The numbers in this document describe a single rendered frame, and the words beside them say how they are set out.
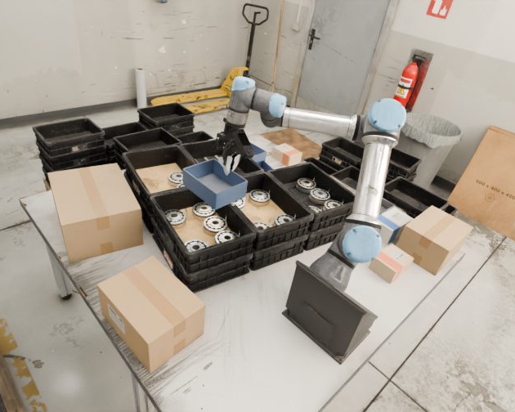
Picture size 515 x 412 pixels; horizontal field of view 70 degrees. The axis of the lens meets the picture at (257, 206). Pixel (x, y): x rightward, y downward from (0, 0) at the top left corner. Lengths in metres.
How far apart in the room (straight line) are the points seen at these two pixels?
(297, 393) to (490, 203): 3.07
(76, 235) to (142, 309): 0.48
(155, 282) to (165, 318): 0.16
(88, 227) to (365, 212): 1.05
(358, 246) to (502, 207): 2.92
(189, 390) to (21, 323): 1.39
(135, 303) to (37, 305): 1.30
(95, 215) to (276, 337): 0.84
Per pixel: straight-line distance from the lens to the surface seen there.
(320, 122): 1.39
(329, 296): 1.26
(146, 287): 1.32
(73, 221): 1.57
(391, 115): 1.26
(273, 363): 1.36
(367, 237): 1.18
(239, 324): 1.43
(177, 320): 1.23
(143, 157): 1.97
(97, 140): 2.96
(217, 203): 1.29
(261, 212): 1.72
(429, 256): 1.90
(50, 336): 2.36
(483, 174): 4.00
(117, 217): 1.58
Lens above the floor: 1.85
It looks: 35 degrees down
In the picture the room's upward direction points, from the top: 9 degrees clockwise
